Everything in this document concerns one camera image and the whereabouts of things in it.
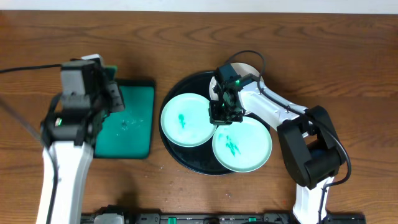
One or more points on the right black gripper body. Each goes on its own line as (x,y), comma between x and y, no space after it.
(222,115)

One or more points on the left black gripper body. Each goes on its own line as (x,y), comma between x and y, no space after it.
(114,94)

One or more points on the light green plate front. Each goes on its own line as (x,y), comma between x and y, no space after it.
(242,147)

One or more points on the light green plate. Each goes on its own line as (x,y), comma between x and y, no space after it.
(242,147)
(185,120)

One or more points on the white plate green stain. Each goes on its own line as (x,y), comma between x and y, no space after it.
(240,68)

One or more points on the green yellow sponge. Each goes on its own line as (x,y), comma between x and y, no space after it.
(110,71)

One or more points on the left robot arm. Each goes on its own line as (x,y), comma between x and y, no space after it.
(69,133)

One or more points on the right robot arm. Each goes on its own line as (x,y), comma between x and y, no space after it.
(311,149)

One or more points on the black rectangular tray green water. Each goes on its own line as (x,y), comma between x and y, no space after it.
(127,134)

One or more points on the black round tray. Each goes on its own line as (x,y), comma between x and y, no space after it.
(201,158)

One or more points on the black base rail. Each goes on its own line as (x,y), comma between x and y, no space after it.
(156,218)

